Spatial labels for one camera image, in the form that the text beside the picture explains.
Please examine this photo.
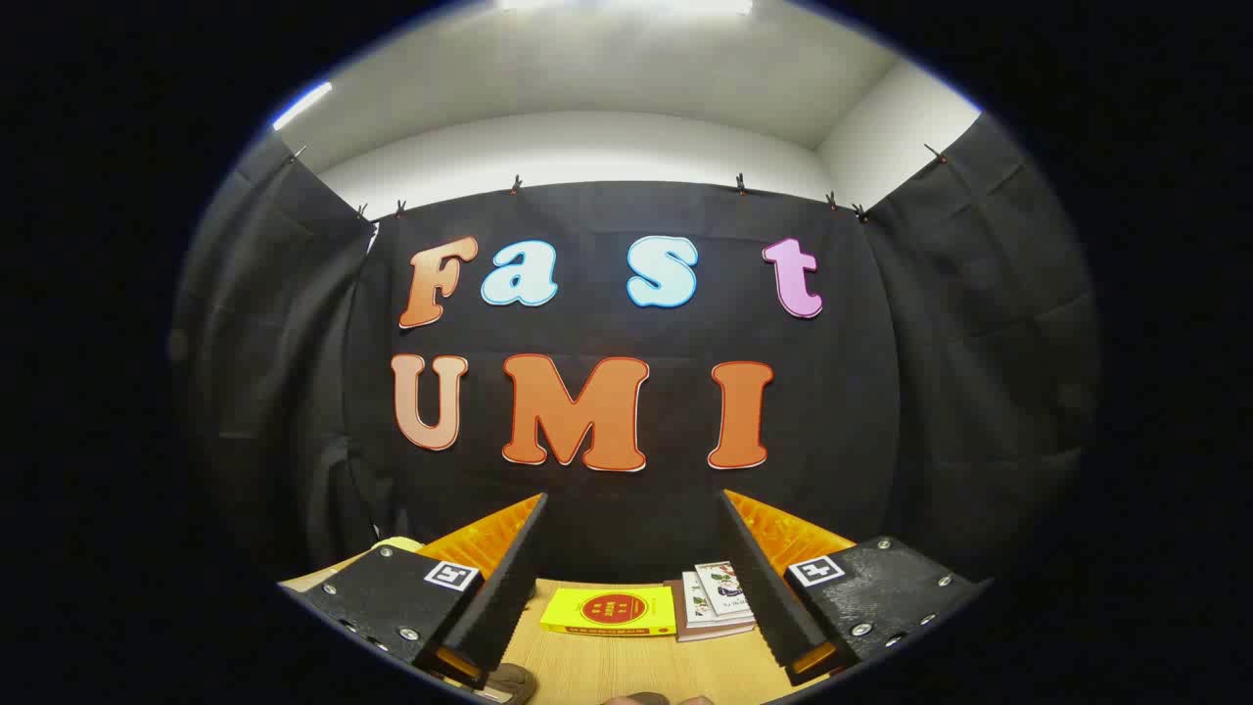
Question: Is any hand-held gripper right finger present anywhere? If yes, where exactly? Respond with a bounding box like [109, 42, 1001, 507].
[720, 489, 992, 688]

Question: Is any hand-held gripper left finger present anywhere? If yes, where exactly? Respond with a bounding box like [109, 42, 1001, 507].
[297, 493, 549, 691]

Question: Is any brown cover book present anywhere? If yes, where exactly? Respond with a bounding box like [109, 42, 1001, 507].
[666, 578, 758, 643]

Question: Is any yellow book with red circle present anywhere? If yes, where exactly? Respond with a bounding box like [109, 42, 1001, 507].
[540, 586, 678, 639]

